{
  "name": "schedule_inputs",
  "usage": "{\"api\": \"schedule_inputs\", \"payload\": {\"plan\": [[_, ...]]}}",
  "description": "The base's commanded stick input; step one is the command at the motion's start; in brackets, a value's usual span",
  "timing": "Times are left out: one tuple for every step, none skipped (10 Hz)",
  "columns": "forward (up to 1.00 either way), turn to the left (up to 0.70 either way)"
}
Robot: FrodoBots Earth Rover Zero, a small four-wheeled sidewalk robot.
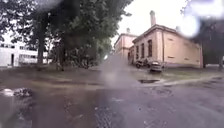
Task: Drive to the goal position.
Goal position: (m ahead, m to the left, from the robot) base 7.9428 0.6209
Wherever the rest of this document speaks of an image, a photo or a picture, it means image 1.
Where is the parked motorcycle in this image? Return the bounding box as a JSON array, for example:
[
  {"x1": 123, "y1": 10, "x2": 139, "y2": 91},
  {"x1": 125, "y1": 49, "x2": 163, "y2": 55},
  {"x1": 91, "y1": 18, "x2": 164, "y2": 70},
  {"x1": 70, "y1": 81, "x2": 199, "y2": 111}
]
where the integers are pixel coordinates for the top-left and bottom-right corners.
[{"x1": 134, "y1": 58, "x2": 150, "y2": 69}]

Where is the puddle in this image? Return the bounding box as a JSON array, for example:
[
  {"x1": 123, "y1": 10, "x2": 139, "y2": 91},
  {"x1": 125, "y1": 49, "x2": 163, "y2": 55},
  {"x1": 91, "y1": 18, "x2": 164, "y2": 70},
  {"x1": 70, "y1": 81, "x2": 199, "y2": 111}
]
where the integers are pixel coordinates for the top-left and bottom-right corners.
[
  {"x1": 0, "y1": 87, "x2": 34, "y2": 99},
  {"x1": 137, "y1": 78, "x2": 161, "y2": 85}
]

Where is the parked car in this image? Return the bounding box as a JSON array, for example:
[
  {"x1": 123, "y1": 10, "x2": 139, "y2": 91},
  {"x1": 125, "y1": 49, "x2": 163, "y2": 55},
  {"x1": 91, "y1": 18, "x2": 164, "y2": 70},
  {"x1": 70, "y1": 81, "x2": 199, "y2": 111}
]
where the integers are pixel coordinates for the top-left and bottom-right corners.
[{"x1": 148, "y1": 60, "x2": 164, "y2": 74}]

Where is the large dark green tree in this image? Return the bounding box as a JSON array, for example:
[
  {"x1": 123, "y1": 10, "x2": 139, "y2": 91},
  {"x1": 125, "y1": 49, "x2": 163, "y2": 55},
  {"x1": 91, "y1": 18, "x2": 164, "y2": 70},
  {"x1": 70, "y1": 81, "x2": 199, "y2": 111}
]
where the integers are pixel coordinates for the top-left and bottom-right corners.
[{"x1": 43, "y1": 0, "x2": 134, "y2": 71}]

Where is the grey asphalt road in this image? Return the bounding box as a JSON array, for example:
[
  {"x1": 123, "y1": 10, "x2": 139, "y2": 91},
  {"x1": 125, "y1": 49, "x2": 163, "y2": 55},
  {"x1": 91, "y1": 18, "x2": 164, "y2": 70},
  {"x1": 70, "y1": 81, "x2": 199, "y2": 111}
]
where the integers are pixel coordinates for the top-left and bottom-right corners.
[{"x1": 0, "y1": 74, "x2": 224, "y2": 128}]

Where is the yellow building with chimneys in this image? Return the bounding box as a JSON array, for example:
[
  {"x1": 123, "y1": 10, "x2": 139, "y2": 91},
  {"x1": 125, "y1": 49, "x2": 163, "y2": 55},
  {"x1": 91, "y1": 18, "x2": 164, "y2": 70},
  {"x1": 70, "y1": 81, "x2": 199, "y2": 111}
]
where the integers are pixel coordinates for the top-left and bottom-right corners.
[{"x1": 113, "y1": 9, "x2": 204, "y2": 69}]

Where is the tall tree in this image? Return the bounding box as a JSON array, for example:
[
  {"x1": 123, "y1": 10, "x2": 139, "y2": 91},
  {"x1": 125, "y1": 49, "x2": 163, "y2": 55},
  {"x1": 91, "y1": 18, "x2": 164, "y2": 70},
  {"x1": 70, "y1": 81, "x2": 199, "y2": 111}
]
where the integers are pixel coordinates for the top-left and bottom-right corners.
[{"x1": 0, "y1": 0, "x2": 51, "y2": 68}]

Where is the white low building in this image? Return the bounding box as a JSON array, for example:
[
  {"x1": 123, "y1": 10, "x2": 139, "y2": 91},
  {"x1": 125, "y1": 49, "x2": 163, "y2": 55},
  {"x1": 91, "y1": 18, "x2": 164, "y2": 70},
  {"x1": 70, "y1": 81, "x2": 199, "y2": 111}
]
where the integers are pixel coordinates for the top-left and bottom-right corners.
[{"x1": 0, "y1": 40, "x2": 51, "y2": 68}]

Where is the group of trees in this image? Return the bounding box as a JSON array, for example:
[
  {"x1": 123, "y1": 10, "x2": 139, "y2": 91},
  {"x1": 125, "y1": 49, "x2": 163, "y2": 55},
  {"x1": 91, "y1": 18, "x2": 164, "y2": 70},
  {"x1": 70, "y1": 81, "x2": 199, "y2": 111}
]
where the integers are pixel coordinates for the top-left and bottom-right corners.
[{"x1": 191, "y1": 0, "x2": 224, "y2": 72}]

